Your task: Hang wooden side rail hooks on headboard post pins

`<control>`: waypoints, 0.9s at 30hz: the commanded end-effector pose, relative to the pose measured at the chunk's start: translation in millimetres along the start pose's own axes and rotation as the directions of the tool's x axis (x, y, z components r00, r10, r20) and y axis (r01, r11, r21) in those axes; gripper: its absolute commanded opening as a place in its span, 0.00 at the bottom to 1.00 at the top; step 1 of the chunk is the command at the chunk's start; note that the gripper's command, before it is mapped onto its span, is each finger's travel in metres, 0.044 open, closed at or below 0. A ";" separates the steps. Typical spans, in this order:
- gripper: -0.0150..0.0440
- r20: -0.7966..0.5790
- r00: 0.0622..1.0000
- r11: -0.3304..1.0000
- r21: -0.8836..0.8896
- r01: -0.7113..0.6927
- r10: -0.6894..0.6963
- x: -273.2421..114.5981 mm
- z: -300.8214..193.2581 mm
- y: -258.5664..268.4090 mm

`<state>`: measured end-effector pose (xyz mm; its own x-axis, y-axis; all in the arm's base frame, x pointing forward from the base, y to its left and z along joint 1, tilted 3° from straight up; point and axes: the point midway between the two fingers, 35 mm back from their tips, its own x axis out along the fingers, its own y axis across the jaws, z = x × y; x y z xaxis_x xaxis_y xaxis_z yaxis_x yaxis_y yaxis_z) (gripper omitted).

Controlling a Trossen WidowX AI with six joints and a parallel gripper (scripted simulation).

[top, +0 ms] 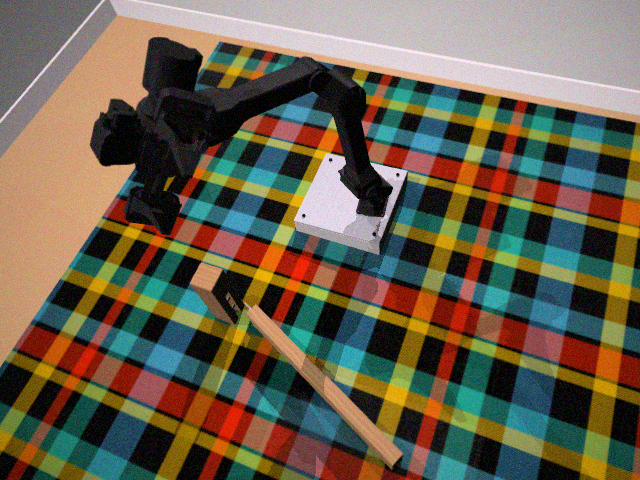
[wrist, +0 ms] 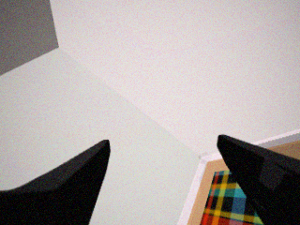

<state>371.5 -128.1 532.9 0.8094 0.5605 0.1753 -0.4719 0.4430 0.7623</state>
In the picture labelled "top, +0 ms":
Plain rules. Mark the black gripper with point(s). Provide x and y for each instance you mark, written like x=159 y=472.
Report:
x=183 y=123

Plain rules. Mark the wooden side rail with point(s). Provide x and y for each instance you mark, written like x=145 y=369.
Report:
x=360 y=423

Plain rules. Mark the dark brown wooden post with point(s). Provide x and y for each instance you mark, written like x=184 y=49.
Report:
x=217 y=292

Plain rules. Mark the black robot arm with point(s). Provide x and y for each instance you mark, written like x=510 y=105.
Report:
x=118 y=136

